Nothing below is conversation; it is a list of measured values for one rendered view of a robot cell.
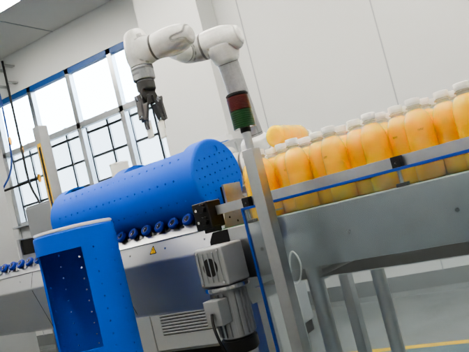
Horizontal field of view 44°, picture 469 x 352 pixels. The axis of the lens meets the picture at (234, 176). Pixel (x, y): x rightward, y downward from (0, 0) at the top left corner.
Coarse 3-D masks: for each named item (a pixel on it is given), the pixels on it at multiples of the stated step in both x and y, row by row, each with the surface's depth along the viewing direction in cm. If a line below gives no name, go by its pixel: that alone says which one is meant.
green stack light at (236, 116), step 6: (246, 108) 160; (234, 114) 160; (240, 114) 159; (246, 114) 160; (252, 114) 161; (234, 120) 160; (240, 120) 159; (246, 120) 159; (252, 120) 160; (234, 126) 161; (240, 126) 159; (246, 126) 161; (252, 126) 163
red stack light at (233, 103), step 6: (234, 96) 160; (240, 96) 160; (246, 96) 161; (228, 102) 161; (234, 102) 160; (240, 102) 160; (246, 102) 160; (228, 108) 162; (234, 108) 160; (240, 108) 160
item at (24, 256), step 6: (18, 240) 290; (24, 240) 290; (30, 240) 293; (18, 246) 291; (24, 246) 290; (30, 246) 292; (24, 252) 289; (30, 252) 291; (24, 258) 290; (36, 264) 294
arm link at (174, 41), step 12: (180, 24) 224; (156, 36) 225; (168, 36) 223; (180, 36) 222; (192, 36) 225; (156, 48) 225; (168, 48) 224; (180, 48) 225; (192, 48) 275; (180, 60) 272
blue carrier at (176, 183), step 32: (160, 160) 221; (192, 160) 207; (224, 160) 220; (64, 192) 263; (96, 192) 240; (128, 192) 225; (160, 192) 215; (192, 192) 206; (64, 224) 251; (128, 224) 231
